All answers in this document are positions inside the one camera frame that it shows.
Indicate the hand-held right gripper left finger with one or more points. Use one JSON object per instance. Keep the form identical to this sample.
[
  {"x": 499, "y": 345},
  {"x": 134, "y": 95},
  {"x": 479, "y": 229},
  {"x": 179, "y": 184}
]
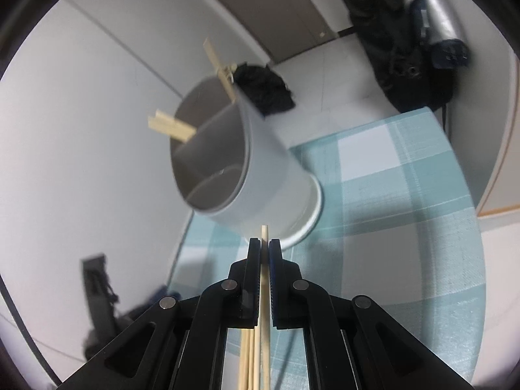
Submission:
[{"x": 254, "y": 276}]

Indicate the black backpack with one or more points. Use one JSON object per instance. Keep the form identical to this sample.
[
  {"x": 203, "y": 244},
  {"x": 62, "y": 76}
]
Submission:
[{"x": 390, "y": 48}]

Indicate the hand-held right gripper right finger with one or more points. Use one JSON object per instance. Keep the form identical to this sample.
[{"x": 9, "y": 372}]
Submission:
[{"x": 275, "y": 280}]

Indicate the wooden chopstick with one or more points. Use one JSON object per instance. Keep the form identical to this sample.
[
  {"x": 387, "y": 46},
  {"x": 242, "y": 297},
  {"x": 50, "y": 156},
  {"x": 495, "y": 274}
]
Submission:
[
  {"x": 215, "y": 59},
  {"x": 227, "y": 75},
  {"x": 176, "y": 124},
  {"x": 166, "y": 130},
  {"x": 265, "y": 353}
]

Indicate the pile of wooden chopsticks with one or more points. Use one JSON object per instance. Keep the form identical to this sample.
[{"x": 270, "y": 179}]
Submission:
[{"x": 250, "y": 365}]

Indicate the black clothes heap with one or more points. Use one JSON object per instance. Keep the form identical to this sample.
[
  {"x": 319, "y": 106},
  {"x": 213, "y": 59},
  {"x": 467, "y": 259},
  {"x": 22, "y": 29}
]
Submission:
[{"x": 264, "y": 89}]

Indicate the dark blurred object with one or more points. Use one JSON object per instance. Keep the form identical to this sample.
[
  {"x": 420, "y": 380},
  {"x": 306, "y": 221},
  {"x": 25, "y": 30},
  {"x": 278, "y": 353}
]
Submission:
[{"x": 99, "y": 304}]

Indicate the white utensil holder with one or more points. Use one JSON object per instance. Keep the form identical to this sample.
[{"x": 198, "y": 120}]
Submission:
[{"x": 268, "y": 170}]

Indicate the silver folding umbrella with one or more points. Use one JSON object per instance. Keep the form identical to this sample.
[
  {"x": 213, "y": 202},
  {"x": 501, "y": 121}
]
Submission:
[{"x": 438, "y": 8}]

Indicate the teal checkered tablecloth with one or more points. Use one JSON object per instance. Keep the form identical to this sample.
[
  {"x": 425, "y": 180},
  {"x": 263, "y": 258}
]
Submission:
[{"x": 386, "y": 231}]

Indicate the grey-brown door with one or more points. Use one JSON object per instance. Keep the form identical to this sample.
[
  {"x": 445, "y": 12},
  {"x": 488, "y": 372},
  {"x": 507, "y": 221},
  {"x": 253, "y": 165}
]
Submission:
[{"x": 284, "y": 12}]

